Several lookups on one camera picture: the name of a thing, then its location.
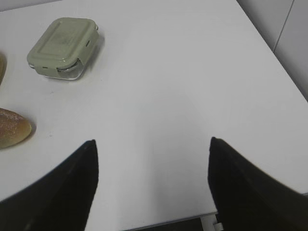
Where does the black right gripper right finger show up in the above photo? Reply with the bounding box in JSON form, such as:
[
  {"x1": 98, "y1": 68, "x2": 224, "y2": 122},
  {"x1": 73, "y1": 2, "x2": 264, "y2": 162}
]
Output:
[{"x1": 208, "y1": 137, "x2": 308, "y2": 231}]

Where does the yellow banana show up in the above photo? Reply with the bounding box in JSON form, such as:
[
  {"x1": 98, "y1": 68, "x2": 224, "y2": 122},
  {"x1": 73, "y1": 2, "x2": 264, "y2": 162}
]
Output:
[{"x1": 0, "y1": 53, "x2": 7, "y2": 84}]

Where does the green lidded glass container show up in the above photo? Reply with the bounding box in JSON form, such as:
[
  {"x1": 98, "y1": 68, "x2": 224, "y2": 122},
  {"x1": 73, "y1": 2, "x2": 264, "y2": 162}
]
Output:
[{"x1": 27, "y1": 17, "x2": 99, "y2": 80}]

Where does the brown bread roll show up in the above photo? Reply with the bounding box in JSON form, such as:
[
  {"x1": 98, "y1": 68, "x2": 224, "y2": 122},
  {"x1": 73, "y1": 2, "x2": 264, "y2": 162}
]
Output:
[{"x1": 0, "y1": 108, "x2": 32, "y2": 149}]

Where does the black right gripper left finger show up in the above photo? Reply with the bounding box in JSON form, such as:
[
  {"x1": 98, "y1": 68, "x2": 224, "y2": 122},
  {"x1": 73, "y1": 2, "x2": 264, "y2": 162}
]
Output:
[{"x1": 0, "y1": 140, "x2": 99, "y2": 231}]

